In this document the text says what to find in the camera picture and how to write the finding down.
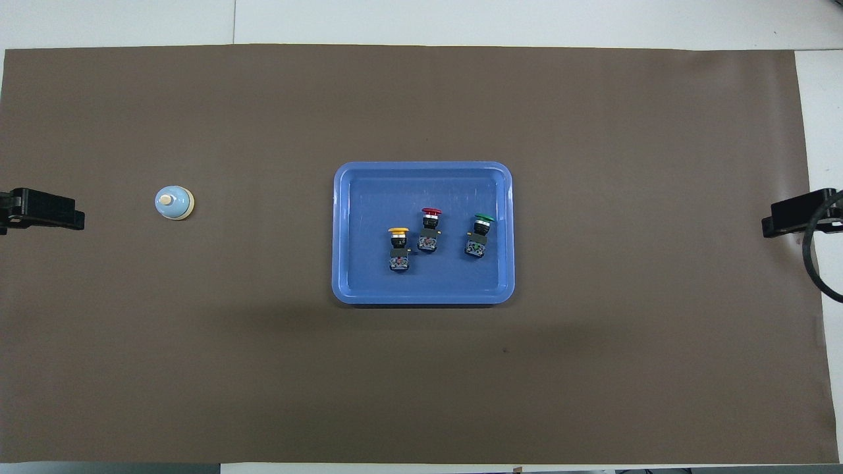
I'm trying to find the blue plastic tray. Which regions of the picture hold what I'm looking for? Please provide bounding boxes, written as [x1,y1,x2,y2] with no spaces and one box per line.
[331,161,515,305]

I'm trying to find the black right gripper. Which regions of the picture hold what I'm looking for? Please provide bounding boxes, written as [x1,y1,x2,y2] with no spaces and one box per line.
[762,188,843,239]

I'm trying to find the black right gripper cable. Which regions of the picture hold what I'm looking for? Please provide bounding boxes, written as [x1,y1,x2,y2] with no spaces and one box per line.
[802,190,843,303]

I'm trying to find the yellow push button switch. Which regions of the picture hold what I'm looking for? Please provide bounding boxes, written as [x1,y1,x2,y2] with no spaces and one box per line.
[387,227,412,273]

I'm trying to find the red push button switch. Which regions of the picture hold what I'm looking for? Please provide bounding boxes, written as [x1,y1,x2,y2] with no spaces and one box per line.
[418,207,443,253]

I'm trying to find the green push button switch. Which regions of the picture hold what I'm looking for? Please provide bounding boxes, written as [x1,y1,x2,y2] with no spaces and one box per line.
[464,213,496,259]

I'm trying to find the light blue service bell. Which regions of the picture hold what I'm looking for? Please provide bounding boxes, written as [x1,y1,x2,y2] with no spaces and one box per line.
[155,186,196,222]

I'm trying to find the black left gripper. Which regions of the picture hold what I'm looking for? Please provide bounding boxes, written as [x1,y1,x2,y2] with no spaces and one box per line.
[0,188,86,235]

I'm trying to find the brown table mat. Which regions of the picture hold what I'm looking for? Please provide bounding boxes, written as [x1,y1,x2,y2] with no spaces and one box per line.
[0,43,840,465]

